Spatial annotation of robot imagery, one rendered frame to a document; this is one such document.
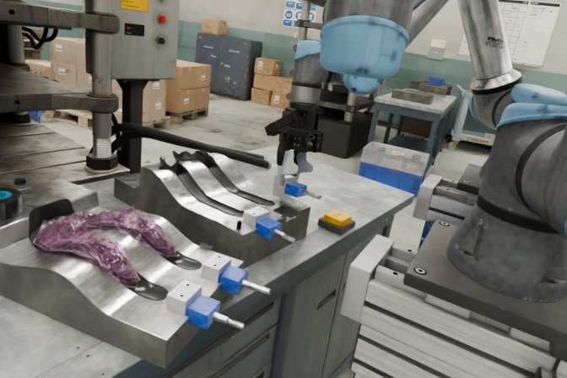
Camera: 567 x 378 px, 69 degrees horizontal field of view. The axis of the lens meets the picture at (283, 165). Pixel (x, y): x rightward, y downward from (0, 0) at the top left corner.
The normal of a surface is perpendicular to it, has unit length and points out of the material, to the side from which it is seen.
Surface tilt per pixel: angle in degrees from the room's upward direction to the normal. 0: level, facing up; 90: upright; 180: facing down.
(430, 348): 90
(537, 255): 72
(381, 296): 90
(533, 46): 90
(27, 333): 0
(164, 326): 0
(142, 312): 0
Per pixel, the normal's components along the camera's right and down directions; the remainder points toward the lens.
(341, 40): -0.60, 0.21
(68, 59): -0.36, 0.13
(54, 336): 0.13, -0.94
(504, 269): -0.46, -0.11
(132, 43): 0.78, 0.29
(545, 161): -0.88, -0.47
